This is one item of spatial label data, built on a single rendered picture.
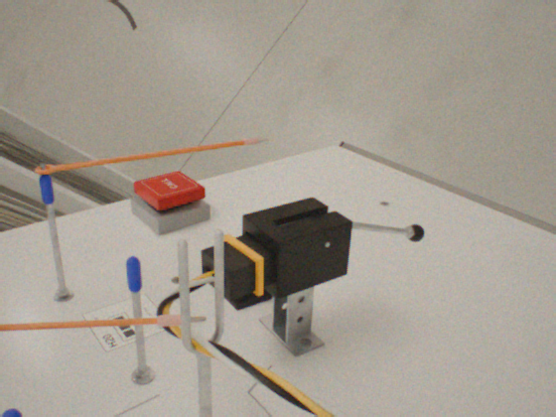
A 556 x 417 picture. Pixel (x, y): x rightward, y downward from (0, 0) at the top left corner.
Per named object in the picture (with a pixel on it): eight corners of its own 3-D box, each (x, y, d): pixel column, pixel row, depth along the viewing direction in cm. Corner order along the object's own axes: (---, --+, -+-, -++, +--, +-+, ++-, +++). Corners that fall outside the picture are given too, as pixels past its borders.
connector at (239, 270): (291, 274, 35) (292, 246, 34) (226, 303, 32) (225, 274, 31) (262, 254, 37) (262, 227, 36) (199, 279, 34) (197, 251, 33)
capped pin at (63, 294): (78, 295, 42) (59, 162, 37) (62, 305, 41) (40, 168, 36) (66, 288, 43) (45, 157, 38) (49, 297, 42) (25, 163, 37)
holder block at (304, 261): (347, 275, 37) (353, 220, 35) (276, 301, 34) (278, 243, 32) (309, 246, 40) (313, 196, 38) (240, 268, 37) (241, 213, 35)
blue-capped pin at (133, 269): (159, 379, 35) (150, 259, 31) (136, 388, 34) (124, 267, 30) (150, 364, 36) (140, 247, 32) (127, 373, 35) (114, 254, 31)
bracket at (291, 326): (325, 345, 38) (330, 283, 36) (295, 357, 37) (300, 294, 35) (286, 310, 41) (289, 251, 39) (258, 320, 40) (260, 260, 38)
